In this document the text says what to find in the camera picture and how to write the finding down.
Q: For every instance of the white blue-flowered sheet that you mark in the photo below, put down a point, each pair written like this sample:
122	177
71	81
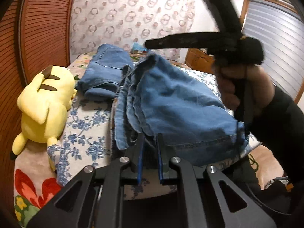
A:
80	128

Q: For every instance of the wooden window frame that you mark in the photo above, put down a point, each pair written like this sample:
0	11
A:
244	7

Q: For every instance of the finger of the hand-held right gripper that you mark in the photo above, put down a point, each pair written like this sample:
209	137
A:
178	41

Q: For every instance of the yellow plush toy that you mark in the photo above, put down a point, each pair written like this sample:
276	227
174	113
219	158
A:
45	104

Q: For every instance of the small cardboard box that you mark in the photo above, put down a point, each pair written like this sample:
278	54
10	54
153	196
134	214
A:
137	52

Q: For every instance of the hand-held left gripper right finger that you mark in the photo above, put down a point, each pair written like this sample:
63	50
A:
160	166

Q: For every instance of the person's black clothing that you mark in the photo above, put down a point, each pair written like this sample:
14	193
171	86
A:
268	199

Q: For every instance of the circle-patterned sheer curtain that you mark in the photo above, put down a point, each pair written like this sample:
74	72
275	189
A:
118	16

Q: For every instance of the grey window blind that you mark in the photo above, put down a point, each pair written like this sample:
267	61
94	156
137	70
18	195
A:
280	33

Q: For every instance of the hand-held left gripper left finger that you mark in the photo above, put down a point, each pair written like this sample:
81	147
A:
140	161

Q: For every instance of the beige floral blanket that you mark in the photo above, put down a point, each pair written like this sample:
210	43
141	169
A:
23	163

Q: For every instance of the brown slatted wooden wardrobe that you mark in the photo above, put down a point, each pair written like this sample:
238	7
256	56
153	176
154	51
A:
42	28

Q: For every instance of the blue cloth item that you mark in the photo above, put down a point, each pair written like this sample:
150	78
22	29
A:
138	45

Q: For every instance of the light blue denim pants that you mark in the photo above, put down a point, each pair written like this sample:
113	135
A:
180	104

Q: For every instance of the person's right hand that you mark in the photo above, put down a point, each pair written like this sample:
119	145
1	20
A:
258	87

